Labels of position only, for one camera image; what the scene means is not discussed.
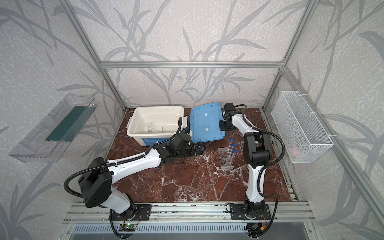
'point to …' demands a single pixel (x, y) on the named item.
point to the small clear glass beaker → (150, 127)
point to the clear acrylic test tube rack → (225, 160)
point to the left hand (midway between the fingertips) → (203, 145)
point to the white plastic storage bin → (159, 116)
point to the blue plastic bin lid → (205, 123)
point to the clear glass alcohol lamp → (153, 131)
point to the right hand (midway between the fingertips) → (224, 123)
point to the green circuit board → (127, 227)
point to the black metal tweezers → (164, 130)
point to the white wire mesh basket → (303, 137)
